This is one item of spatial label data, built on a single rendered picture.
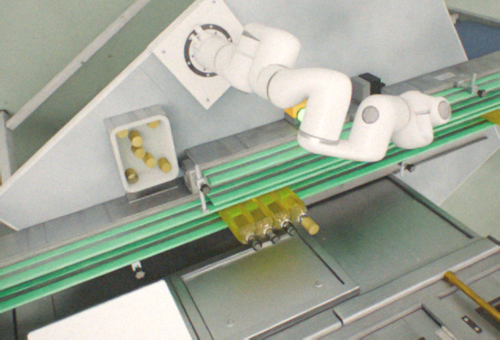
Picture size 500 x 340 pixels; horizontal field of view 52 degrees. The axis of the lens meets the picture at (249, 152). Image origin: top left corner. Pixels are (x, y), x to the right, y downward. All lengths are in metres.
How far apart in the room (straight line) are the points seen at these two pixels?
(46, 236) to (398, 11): 1.39
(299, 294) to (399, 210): 0.54
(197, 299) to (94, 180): 0.48
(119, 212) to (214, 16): 0.66
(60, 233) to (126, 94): 0.45
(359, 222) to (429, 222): 0.23
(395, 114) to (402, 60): 0.95
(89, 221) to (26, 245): 0.18
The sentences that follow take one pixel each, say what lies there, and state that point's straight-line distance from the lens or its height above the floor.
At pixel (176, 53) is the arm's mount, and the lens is 1.51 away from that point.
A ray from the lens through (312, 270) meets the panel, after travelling 1.59.
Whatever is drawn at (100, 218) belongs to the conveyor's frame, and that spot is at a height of 0.84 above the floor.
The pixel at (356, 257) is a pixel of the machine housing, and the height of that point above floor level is 1.18.
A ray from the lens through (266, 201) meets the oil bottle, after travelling 1.61.
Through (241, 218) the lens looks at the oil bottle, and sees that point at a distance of 1.55.
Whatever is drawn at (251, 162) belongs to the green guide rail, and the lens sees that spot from 1.61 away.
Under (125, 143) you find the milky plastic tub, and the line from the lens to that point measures 1.60.
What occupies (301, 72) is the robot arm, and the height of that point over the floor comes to 1.34.
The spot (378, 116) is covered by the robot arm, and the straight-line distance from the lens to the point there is 1.08.
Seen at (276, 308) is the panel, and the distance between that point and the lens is 1.49.
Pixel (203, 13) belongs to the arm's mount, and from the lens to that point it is 1.52.
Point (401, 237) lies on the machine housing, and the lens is 1.77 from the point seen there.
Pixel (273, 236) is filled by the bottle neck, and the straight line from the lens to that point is 1.50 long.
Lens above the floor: 2.19
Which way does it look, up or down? 53 degrees down
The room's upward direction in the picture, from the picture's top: 135 degrees clockwise
